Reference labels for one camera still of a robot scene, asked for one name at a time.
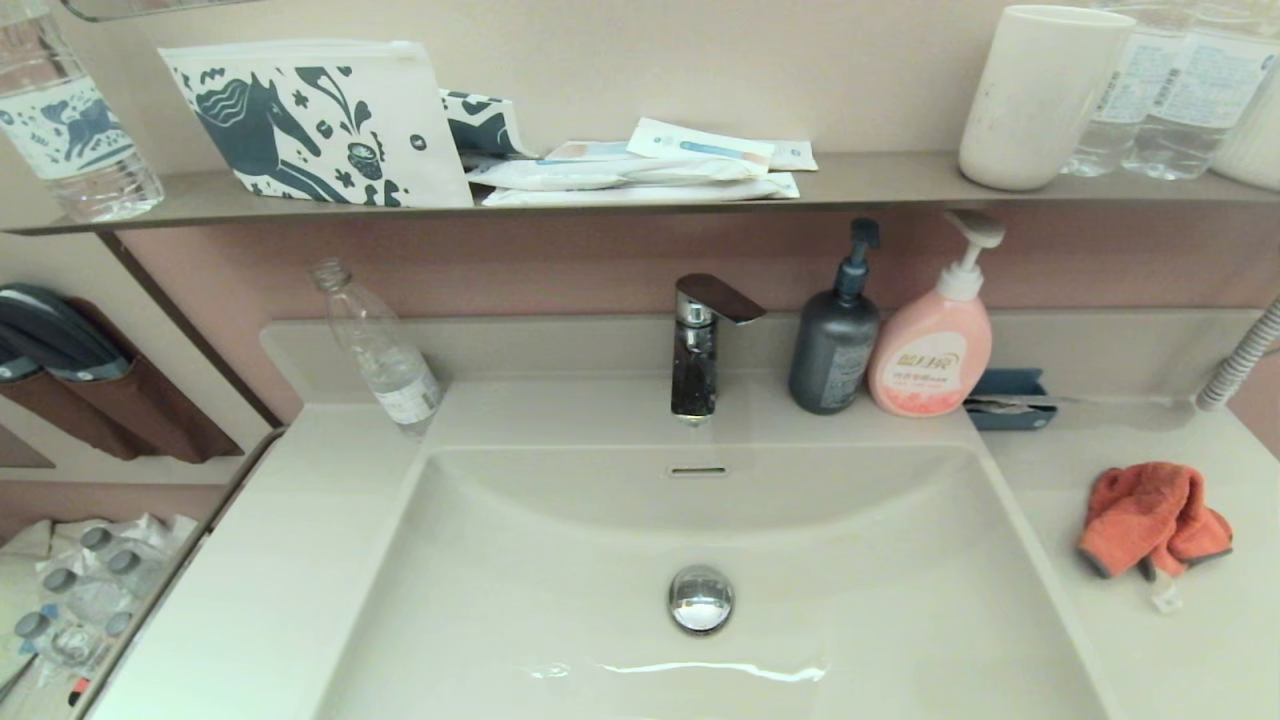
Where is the chrome sink faucet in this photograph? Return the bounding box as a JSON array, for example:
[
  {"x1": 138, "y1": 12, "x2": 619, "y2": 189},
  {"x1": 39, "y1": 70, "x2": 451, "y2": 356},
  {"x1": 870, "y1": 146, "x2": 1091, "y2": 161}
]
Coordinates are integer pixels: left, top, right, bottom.
[{"x1": 670, "y1": 273, "x2": 767, "y2": 426}]

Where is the orange microfibre cloth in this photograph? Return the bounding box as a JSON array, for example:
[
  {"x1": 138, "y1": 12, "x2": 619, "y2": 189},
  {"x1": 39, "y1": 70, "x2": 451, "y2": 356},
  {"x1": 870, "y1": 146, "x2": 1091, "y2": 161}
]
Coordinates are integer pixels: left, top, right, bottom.
[{"x1": 1078, "y1": 461, "x2": 1234, "y2": 613}]

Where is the white ceramic sink basin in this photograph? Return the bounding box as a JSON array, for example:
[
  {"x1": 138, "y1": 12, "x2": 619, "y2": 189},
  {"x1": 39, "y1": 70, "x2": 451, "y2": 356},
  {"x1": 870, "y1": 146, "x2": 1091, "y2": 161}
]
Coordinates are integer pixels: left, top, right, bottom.
[{"x1": 318, "y1": 443, "x2": 1111, "y2": 720}]

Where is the flat white packet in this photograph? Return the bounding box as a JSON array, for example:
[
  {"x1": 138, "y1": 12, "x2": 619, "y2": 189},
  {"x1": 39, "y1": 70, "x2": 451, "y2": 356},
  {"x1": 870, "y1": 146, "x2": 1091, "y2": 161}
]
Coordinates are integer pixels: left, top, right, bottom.
[{"x1": 480, "y1": 172, "x2": 801, "y2": 208}]

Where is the dark grey pump bottle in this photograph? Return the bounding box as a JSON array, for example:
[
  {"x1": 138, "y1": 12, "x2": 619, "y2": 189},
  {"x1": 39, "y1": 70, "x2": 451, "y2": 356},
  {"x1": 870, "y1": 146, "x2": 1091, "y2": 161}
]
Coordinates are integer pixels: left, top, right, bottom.
[{"x1": 788, "y1": 218, "x2": 883, "y2": 416}]

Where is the long white packet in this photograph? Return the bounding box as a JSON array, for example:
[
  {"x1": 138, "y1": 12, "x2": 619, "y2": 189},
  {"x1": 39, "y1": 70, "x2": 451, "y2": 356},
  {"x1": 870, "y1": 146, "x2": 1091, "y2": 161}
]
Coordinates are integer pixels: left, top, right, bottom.
[{"x1": 465, "y1": 155, "x2": 771, "y2": 191}]

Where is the packet with orange blue print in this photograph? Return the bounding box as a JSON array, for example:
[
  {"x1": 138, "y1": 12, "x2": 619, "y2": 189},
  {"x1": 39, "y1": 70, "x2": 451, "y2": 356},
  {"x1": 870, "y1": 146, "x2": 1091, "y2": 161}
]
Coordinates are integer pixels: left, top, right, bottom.
[{"x1": 540, "y1": 140, "x2": 641, "y2": 164}]

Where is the white packet with blue stripe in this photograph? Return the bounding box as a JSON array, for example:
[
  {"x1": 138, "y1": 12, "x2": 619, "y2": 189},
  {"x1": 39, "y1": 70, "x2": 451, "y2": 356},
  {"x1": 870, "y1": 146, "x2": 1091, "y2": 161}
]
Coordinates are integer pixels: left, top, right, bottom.
[{"x1": 627, "y1": 117, "x2": 777, "y2": 169}]

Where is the chrome drain stopper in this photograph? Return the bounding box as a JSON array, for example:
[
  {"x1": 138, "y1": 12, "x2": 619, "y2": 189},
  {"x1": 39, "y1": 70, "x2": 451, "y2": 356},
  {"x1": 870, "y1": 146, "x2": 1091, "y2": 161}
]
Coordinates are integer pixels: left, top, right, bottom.
[{"x1": 668, "y1": 565, "x2": 736, "y2": 635}]

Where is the clear empty plastic bottle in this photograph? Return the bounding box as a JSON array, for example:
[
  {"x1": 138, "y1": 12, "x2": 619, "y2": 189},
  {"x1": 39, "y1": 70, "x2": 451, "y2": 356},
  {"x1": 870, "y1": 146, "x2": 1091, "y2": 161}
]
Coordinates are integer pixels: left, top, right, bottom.
[{"x1": 308, "y1": 258, "x2": 446, "y2": 438}]

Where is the small horse print pouch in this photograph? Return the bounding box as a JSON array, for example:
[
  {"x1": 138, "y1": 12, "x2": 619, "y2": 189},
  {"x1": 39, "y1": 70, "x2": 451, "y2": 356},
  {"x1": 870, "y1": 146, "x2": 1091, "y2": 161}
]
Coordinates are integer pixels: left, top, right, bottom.
[{"x1": 440, "y1": 90, "x2": 539, "y2": 161}]

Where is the pink soap pump bottle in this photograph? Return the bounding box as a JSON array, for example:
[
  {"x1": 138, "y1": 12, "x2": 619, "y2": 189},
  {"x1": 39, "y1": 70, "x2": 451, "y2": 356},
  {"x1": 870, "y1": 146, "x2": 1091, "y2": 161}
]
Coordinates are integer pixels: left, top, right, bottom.
[{"x1": 867, "y1": 209, "x2": 1006, "y2": 418}]

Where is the blue plastic box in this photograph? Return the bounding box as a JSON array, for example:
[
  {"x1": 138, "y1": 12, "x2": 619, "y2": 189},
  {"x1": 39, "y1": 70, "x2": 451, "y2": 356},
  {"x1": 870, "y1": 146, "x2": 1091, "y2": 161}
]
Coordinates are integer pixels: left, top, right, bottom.
[{"x1": 965, "y1": 368, "x2": 1058, "y2": 431}]

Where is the large horse print pouch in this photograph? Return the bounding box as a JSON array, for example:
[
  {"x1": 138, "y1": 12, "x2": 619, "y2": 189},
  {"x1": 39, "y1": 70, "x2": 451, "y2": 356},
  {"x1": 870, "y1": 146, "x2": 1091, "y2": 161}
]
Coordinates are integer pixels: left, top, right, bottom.
[{"x1": 158, "y1": 40, "x2": 475, "y2": 209}]

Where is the white plastic cup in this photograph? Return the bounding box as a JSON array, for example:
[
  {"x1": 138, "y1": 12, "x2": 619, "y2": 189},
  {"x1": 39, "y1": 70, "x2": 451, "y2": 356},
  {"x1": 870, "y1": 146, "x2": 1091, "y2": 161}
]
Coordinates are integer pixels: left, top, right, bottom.
[{"x1": 958, "y1": 4, "x2": 1137, "y2": 192}]

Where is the water bottle with white label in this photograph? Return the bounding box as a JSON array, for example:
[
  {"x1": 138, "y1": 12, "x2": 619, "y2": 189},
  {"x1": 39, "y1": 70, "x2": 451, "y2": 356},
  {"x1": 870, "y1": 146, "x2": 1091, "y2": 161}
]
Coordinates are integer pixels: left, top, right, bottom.
[
  {"x1": 1122, "y1": 0, "x2": 1280, "y2": 182},
  {"x1": 1060, "y1": 0, "x2": 1191, "y2": 178}
]

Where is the dark grey slipper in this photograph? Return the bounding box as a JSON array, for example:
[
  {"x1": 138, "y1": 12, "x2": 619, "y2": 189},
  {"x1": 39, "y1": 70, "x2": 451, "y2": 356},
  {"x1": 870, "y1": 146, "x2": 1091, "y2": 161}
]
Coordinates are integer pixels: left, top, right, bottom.
[
  {"x1": 0, "y1": 340, "x2": 43, "y2": 384},
  {"x1": 0, "y1": 283, "x2": 131, "y2": 381}
]

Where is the shrink-wrapped bottle pack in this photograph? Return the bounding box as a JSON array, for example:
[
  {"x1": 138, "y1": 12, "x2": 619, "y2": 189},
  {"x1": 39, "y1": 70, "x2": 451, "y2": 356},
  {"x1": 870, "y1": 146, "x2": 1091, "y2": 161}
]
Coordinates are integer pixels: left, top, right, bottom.
[{"x1": 0, "y1": 512, "x2": 201, "y2": 701}]

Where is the bottle with blue deer label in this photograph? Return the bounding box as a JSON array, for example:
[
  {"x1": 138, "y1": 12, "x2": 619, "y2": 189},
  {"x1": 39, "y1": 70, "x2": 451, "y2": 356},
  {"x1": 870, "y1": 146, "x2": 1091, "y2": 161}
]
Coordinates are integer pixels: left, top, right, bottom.
[{"x1": 0, "y1": 0, "x2": 166, "y2": 224}]

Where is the white ribbed container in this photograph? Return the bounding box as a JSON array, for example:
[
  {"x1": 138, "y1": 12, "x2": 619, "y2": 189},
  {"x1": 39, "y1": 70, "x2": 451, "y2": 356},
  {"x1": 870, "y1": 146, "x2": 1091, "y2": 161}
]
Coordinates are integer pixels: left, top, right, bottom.
[{"x1": 1208, "y1": 60, "x2": 1280, "y2": 193}]

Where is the grey brown wall shelf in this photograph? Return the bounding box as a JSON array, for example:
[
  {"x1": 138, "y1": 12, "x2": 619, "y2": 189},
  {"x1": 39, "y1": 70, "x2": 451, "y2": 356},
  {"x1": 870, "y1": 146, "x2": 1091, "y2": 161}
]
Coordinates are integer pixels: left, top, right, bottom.
[{"x1": 0, "y1": 150, "x2": 1280, "y2": 237}]

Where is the brown wall pocket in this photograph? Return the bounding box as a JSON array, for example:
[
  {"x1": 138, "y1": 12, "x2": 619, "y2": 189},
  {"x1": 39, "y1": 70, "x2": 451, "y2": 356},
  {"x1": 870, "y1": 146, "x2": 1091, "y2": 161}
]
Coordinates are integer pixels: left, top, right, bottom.
[{"x1": 0, "y1": 300, "x2": 244, "y2": 464}]

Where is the white corrugated hose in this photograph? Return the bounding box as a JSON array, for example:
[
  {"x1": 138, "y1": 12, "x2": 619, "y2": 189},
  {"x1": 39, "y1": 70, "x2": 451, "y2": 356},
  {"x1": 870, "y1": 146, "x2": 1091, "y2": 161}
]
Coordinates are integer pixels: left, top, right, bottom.
[{"x1": 1195, "y1": 297, "x2": 1280, "y2": 412}]

